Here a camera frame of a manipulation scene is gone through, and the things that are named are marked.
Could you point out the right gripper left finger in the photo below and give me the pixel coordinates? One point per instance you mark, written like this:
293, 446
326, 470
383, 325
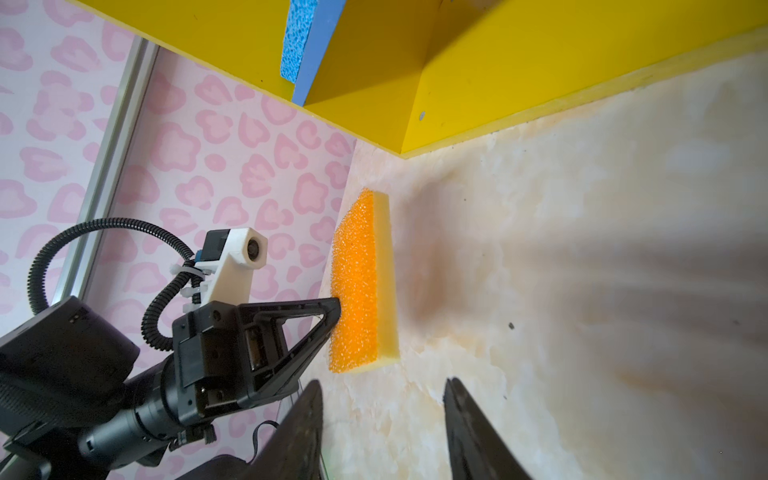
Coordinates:
294, 449

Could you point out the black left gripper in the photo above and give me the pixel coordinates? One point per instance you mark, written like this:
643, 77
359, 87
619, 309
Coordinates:
230, 358

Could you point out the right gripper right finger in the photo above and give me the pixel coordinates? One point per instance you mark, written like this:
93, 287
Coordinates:
475, 449

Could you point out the orange sponge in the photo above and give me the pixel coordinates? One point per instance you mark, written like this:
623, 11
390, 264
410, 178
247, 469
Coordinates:
363, 279

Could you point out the blue sponge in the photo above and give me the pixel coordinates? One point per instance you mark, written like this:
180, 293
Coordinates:
298, 24

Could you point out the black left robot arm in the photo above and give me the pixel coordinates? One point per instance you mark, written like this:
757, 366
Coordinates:
72, 408

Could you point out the yellow shelf with coloured boards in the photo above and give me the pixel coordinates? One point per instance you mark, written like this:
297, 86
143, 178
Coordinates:
414, 76

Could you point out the left aluminium frame bars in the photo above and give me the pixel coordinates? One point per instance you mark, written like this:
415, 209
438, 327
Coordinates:
101, 192

